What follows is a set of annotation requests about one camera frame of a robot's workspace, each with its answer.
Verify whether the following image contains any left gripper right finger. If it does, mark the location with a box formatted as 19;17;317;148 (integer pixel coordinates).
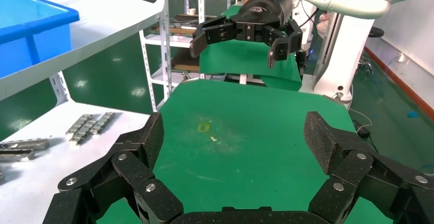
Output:
303;110;434;224

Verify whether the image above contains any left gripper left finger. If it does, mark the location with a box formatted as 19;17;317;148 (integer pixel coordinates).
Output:
42;111;185;224

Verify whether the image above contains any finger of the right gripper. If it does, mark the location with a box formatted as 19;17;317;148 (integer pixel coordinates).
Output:
189;15;237;59
264;19;303;69

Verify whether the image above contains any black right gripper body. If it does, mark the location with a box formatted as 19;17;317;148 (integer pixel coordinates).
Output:
230;0;294;42

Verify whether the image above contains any blue plastic parts bin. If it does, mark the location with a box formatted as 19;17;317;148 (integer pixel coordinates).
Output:
0;0;81;79

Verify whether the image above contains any green covered background table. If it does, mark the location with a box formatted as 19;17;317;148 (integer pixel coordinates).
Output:
199;5;303;92

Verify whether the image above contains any black power adapter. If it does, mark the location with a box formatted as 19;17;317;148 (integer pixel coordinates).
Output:
352;120;372;139

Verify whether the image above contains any white robot body column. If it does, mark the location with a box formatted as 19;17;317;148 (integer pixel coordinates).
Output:
312;11;377;103

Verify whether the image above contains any white background storage rack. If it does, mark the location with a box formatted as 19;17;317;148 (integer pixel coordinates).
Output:
130;0;234;112

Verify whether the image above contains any white paper sheet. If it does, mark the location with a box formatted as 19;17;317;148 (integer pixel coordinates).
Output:
0;101;151;224

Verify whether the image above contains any black round stool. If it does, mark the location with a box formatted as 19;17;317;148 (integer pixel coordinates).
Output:
359;27;385;75

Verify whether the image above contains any metal strips pile top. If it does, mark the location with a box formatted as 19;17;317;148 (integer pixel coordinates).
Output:
0;138;50;151

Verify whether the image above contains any green table cloth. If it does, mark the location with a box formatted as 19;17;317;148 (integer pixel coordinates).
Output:
96;78;394;224

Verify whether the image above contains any perforated white shelf post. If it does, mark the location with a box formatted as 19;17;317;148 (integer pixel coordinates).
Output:
156;0;171;103
49;72;73;107

